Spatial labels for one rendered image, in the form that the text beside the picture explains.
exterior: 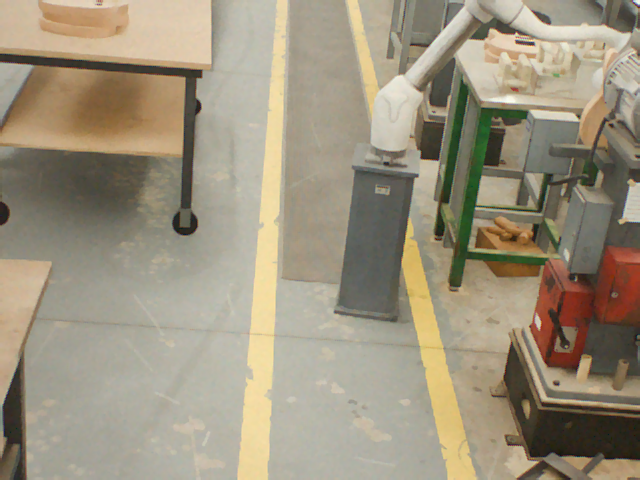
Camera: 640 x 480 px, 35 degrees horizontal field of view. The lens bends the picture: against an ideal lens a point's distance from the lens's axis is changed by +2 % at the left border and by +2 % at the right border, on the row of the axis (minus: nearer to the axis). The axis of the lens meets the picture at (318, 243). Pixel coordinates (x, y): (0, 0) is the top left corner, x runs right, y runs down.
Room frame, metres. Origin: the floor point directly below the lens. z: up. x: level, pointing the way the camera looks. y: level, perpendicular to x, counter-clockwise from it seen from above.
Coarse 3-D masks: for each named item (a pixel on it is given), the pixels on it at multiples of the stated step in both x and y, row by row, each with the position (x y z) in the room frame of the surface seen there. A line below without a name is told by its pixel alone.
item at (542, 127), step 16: (528, 112) 3.39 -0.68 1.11; (544, 112) 3.38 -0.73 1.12; (528, 128) 3.35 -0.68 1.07; (544, 128) 3.31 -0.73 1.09; (560, 128) 3.31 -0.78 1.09; (576, 128) 3.32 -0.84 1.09; (528, 144) 3.31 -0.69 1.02; (544, 144) 3.31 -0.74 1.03; (528, 160) 3.31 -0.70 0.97; (544, 160) 3.31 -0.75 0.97; (560, 160) 3.32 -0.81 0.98; (576, 176) 3.24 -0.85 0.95
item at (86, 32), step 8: (40, 16) 4.57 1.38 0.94; (120, 16) 4.76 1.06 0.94; (128, 16) 4.82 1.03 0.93; (40, 24) 4.54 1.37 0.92; (48, 24) 4.50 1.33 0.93; (56, 24) 4.49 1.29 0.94; (64, 24) 4.49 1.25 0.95; (120, 24) 4.75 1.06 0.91; (56, 32) 4.49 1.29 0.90; (64, 32) 4.48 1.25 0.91; (72, 32) 4.47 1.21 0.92; (80, 32) 4.47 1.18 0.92; (88, 32) 4.48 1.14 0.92; (96, 32) 4.49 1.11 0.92; (104, 32) 4.52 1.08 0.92; (112, 32) 4.57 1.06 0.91
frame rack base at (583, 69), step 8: (576, 48) 4.44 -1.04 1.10; (584, 48) 4.46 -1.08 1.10; (576, 56) 4.32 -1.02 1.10; (576, 64) 4.28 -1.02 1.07; (584, 64) 4.24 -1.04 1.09; (592, 64) 4.25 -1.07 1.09; (600, 64) 4.25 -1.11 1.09; (576, 72) 4.25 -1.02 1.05; (584, 72) 4.24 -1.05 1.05; (592, 72) 4.24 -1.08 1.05; (576, 80) 4.24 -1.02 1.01; (584, 80) 4.24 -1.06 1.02; (576, 88) 4.24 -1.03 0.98; (584, 88) 4.24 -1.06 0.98; (592, 88) 4.25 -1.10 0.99; (576, 96) 4.24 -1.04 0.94; (584, 96) 4.24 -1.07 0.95; (592, 96) 4.25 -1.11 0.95
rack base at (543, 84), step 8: (536, 64) 4.42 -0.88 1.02; (552, 64) 4.45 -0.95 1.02; (536, 72) 4.29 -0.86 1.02; (536, 80) 4.25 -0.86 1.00; (544, 80) 4.24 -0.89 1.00; (552, 80) 4.24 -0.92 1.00; (560, 80) 4.24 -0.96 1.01; (568, 80) 4.24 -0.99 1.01; (536, 88) 4.24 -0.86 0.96; (544, 88) 4.24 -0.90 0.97; (552, 88) 4.24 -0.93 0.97; (560, 88) 4.24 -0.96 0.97; (568, 88) 4.24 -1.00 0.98; (544, 96) 4.24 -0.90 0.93; (552, 96) 4.24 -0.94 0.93; (560, 96) 4.24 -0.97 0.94; (568, 96) 4.24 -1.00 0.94
